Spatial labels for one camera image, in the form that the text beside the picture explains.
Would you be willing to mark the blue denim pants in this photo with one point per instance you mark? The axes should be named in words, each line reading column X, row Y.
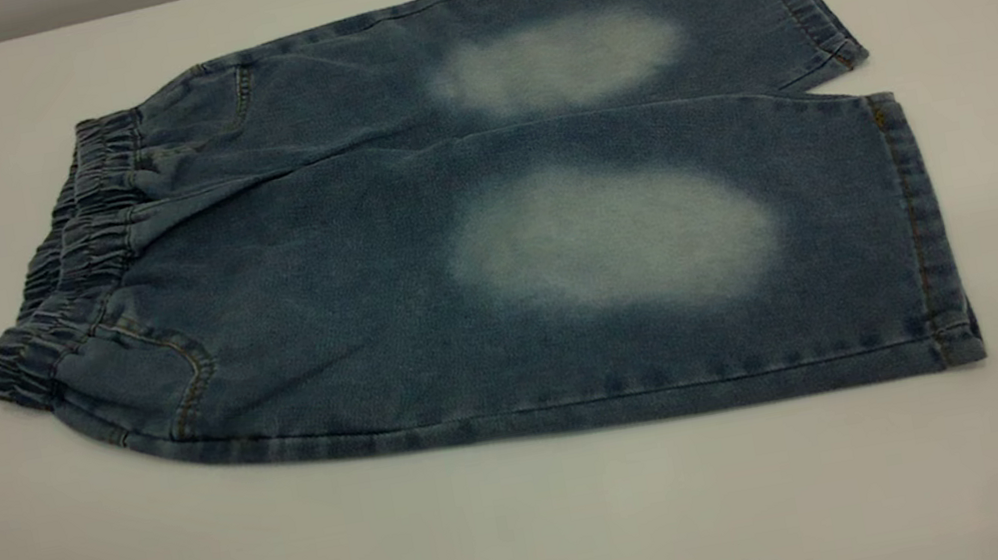
column 379, row 290

